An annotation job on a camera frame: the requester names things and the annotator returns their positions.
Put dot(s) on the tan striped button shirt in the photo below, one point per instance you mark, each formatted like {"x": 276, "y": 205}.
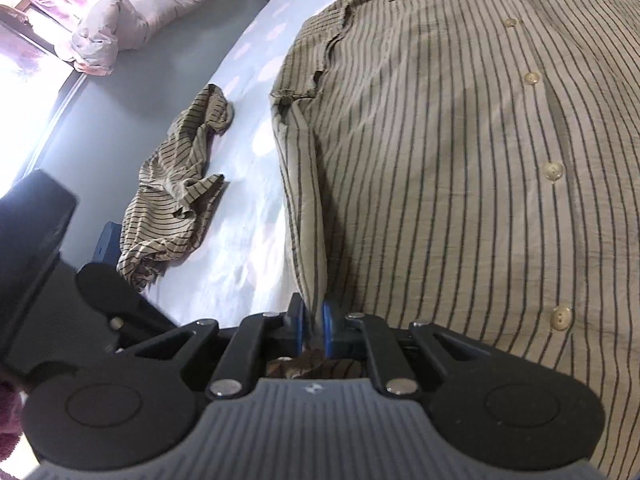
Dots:
{"x": 450, "y": 160}

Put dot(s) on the blue plastic box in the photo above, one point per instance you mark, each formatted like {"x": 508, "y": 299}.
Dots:
{"x": 107, "y": 245}

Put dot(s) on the pale pink duvet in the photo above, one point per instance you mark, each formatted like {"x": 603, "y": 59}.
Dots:
{"x": 150, "y": 5}

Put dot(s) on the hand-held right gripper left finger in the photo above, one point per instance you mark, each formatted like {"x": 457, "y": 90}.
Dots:
{"x": 300, "y": 330}

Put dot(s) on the window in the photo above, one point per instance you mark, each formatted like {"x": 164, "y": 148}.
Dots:
{"x": 20, "y": 85}

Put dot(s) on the tan striped shorts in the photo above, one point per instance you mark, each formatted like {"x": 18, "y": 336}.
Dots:
{"x": 165, "y": 200}

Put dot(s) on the purple fuzzy garment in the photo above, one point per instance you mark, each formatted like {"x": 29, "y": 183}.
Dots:
{"x": 10, "y": 425}

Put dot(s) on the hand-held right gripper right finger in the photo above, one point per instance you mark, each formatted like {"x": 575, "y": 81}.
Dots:
{"x": 329, "y": 332}

